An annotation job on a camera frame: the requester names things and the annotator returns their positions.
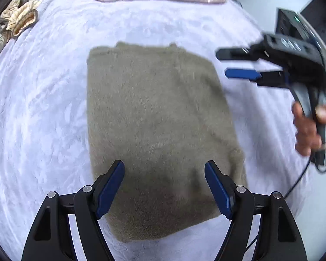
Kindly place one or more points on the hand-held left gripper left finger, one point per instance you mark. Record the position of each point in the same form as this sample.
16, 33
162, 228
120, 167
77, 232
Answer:
111, 187

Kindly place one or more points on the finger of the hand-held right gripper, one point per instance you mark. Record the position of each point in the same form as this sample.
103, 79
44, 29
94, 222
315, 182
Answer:
241, 73
233, 53

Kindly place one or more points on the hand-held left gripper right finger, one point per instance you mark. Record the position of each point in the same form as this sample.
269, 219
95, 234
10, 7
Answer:
218, 189

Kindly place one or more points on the olive knit sweater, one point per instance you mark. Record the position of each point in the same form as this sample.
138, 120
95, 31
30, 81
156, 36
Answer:
157, 130

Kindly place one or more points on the person's right hand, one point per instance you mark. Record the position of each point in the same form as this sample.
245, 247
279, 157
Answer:
305, 133

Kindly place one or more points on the black electronic box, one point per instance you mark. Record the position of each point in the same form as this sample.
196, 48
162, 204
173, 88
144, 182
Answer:
290, 23

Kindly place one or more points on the lavender fleece blanket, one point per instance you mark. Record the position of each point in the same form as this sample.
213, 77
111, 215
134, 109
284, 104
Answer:
43, 108

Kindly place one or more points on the cream chunky knit garment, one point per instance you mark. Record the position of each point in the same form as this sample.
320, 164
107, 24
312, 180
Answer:
19, 17

